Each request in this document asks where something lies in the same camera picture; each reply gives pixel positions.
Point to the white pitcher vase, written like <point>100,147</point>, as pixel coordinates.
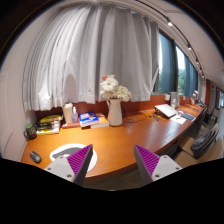
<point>115,114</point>

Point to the dark mug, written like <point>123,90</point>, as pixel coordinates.
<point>30,131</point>

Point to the blue and white book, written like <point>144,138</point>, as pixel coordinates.
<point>89,118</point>

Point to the blue-grey curtain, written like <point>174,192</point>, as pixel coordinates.
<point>167,74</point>

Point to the silver laptop on stand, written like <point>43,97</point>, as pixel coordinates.
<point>166,110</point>

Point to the dark grey computer mouse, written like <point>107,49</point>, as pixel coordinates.
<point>35,157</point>

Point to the yellow book under blue book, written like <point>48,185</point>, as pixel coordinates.
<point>103,122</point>

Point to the clear sanitizer bottle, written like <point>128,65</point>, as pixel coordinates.
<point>75,115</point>

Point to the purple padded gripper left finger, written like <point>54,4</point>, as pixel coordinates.
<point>72,167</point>

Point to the grey office chair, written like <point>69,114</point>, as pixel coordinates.
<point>198,147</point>

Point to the white curtain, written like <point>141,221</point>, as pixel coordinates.
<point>80,45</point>

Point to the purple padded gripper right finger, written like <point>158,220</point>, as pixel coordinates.
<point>153,167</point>

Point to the white and pink flowers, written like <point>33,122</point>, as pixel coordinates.
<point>111,89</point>

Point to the stack of books left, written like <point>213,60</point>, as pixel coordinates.
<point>49,125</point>

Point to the round white mouse pad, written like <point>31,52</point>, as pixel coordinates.
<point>68,149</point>

